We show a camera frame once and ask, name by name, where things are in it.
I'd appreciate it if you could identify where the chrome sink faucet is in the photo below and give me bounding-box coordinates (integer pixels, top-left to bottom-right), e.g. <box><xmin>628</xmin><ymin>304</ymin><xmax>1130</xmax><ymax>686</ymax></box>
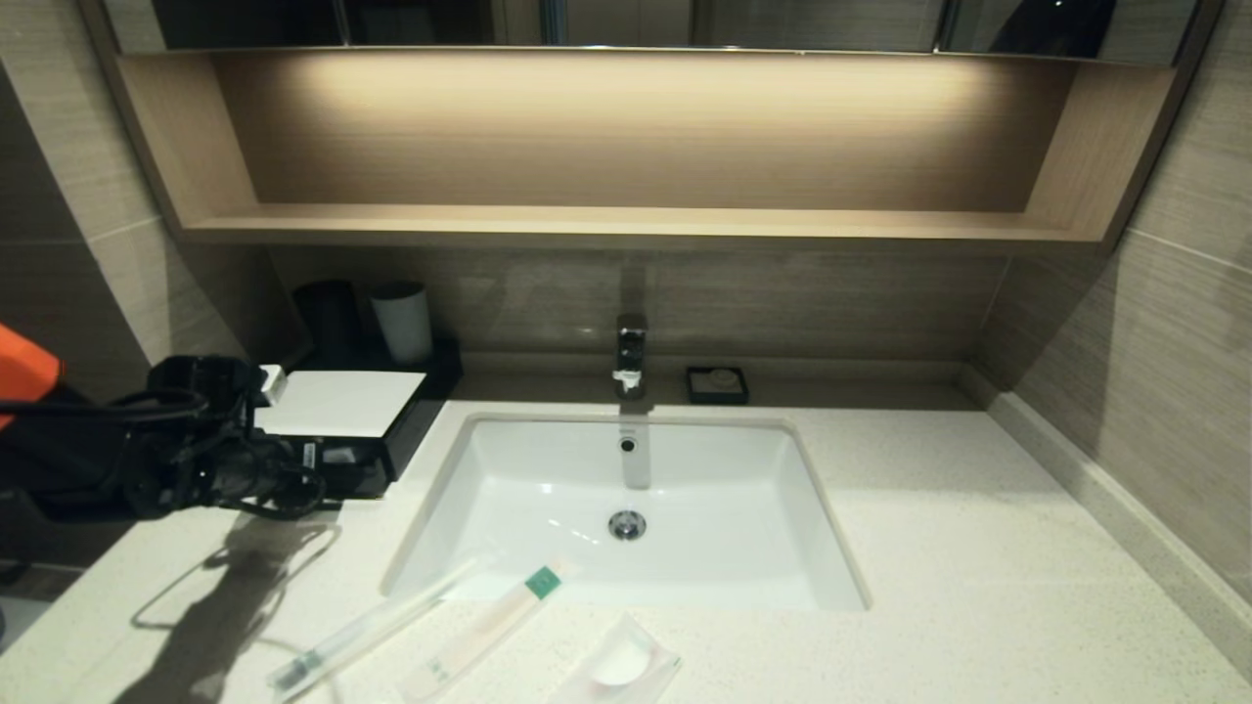
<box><xmin>612</xmin><ymin>313</ymin><xmax>649</xmax><ymax>400</ymax></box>

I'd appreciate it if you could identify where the left wrist camera silver front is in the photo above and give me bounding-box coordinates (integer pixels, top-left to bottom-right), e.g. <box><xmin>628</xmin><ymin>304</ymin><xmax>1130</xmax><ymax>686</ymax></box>
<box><xmin>233</xmin><ymin>362</ymin><xmax>288</xmax><ymax>407</ymax></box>

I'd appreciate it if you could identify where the black square soap dish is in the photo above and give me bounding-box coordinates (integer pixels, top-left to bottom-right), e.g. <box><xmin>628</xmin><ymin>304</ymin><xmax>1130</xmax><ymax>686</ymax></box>
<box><xmin>686</xmin><ymin>366</ymin><xmax>750</xmax><ymax>406</ymax></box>

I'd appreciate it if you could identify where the white cup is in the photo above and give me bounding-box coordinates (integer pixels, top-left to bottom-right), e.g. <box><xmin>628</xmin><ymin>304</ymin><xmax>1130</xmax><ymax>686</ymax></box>
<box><xmin>370</xmin><ymin>282</ymin><xmax>434</xmax><ymax>366</ymax></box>

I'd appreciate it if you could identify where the translucent toothbrush packet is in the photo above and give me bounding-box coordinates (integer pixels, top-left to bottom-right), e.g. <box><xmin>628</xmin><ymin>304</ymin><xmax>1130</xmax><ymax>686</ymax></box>
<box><xmin>266</xmin><ymin>557</ymin><xmax>480</xmax><ymax>700</ymax></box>

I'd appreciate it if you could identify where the black amenity box white top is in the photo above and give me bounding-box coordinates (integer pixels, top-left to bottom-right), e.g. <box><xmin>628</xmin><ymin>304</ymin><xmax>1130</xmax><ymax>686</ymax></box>
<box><xmin>254</xmin><ymin>337</ymin><xmax>464</xmax><ymax>482</ymax></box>

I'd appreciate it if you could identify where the white ceramic sink basin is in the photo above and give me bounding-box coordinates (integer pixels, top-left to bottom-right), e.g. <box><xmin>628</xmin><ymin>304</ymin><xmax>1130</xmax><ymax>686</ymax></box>
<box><xmin>381</xmin><ymin>413</ymin><xmax>872</xmax><ymax>612</ymax></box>

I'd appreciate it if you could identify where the black cup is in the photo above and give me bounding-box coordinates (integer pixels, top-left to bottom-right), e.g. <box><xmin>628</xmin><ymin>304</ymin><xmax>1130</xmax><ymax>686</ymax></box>
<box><xmin>293</xmin><ymin>281</ymin><xmax>364</xmax><ymax>359</ymax></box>

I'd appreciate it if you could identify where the comb packet green band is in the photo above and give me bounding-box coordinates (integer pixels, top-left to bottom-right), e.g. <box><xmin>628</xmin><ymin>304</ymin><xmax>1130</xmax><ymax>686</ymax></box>
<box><xmin>399</xmin><ymin>562</ymin><xmax>569</xmax><ymax>703</ymax></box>

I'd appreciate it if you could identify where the mirror cabinet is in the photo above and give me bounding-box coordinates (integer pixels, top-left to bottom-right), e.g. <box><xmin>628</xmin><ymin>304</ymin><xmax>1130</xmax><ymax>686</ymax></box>
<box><xmin>98</xmin><ymin>0</ymin><xmax>1206</xmax><ymax>66</ymax></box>

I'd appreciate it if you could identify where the square clear white packet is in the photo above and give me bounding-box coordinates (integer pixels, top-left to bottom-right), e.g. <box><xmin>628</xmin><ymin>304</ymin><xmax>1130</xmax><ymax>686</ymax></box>
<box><xmin>548</xmin><ymin>613</ymin><xmax>684</xmax><ymax>704</ymax></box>

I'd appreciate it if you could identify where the wooden wall shelf niche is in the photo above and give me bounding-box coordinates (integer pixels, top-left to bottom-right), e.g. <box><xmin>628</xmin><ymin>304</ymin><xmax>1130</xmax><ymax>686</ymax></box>
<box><xmin>83</xmin><ymin>49</ymin><xmax>1224</xmax><ymax>257</ymax></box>

